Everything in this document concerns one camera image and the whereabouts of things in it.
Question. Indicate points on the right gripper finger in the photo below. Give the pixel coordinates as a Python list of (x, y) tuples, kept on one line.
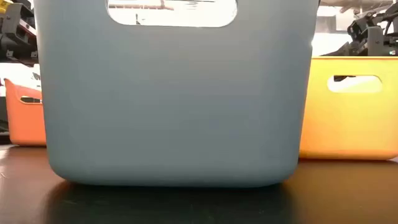
[(342, 51)]

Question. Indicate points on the yellow plastic bin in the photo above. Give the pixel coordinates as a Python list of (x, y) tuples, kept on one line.
[(348, 124)]

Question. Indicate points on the orange plastic bin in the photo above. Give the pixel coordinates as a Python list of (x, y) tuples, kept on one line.
[(25, 124)]

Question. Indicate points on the blue-grey plastic bin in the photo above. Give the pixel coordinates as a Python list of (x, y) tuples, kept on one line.
[(174, 109)]

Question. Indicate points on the yellow label tag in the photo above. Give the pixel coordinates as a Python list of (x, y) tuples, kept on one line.
[(3, 6)]

